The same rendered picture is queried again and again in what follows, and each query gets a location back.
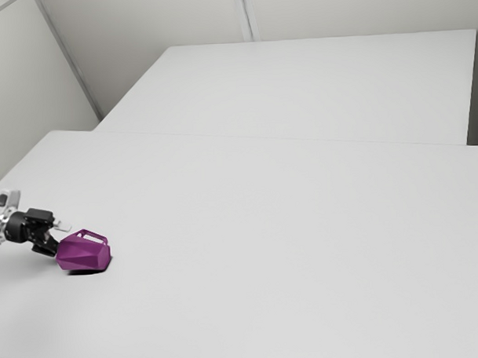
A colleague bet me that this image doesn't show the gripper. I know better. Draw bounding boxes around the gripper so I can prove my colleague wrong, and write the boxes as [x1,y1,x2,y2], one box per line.
[4,206,75,260]

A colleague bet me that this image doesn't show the purple faceted mug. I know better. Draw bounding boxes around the purple faceted mug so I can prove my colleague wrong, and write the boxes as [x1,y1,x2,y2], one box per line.
[54,228,113,275]

